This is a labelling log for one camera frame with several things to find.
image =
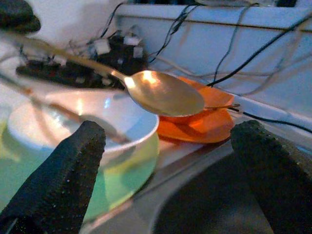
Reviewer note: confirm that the wooden chopstick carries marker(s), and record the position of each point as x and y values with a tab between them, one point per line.
70	114
31	92

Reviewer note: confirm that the white bowl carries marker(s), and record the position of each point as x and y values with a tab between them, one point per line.
126	114

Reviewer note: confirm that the stainless steel sink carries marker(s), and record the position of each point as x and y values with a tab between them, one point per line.
207	195

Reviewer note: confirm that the large black power adapter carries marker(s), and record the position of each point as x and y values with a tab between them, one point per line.
122	53

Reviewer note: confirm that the orange bowl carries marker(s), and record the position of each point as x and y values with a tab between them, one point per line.
217	95

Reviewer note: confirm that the metal spoon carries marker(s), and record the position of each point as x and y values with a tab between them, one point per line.
165	95

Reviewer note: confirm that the orange plate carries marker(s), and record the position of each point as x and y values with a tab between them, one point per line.
195	129

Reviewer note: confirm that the black power strip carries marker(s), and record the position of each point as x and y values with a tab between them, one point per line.
61	73

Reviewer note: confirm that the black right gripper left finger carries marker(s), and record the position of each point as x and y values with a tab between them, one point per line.
56	190

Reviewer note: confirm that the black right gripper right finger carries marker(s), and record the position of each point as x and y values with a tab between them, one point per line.
280	185

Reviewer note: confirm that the green plate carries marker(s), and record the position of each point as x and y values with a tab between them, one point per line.
9	170

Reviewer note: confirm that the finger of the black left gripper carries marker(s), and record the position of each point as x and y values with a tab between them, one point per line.
17	17

